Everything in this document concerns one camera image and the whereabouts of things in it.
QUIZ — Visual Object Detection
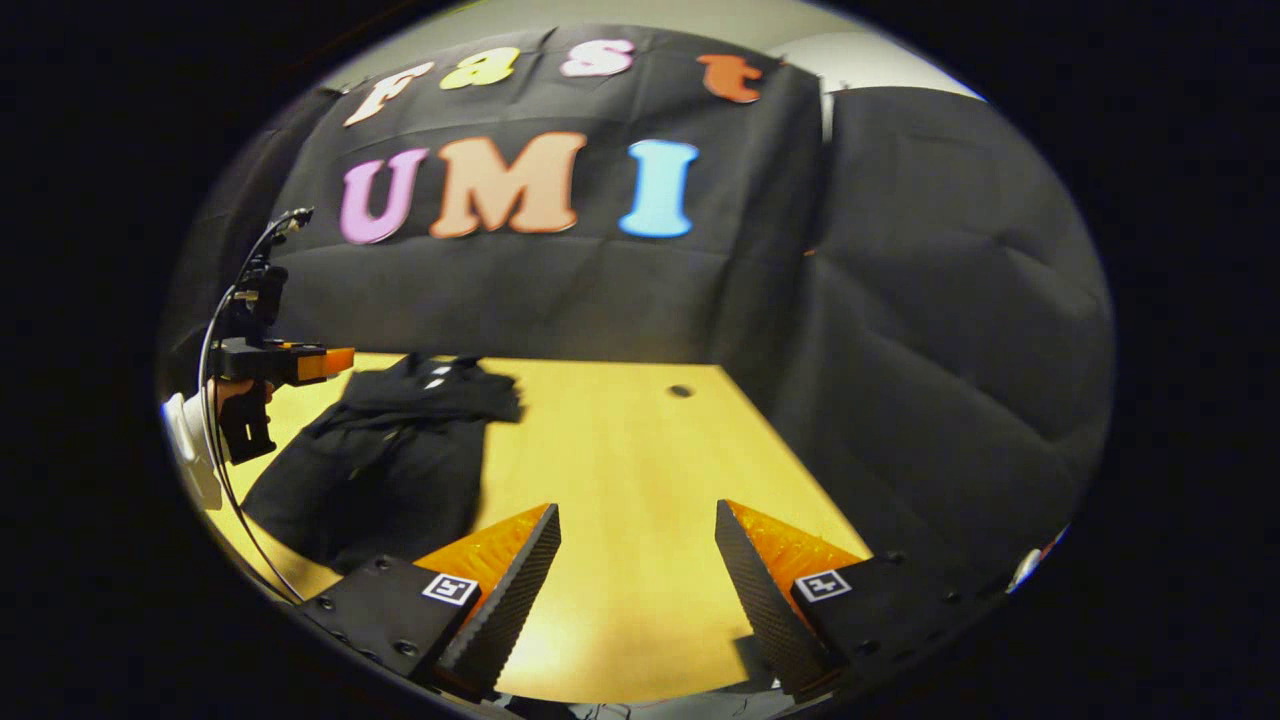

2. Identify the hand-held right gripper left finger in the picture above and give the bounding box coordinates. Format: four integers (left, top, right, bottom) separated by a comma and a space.
300, 503, 563, 701

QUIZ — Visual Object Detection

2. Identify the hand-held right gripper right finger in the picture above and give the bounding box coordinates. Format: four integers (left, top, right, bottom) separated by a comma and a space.
714, 498, 1001, 701

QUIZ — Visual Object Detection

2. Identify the black garment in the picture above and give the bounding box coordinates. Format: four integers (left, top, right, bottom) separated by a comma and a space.
240, 352, 526, 576

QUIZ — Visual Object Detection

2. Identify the white and red object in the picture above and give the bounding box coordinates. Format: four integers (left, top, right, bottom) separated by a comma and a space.
1008, 525, 1069, 593

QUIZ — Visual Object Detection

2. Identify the black backdrop cloth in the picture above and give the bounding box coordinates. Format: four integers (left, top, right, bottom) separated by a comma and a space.
160, 25, 1116, 601

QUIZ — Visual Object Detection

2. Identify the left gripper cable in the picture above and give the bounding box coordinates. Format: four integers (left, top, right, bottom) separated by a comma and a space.
198, 210, 306, 606

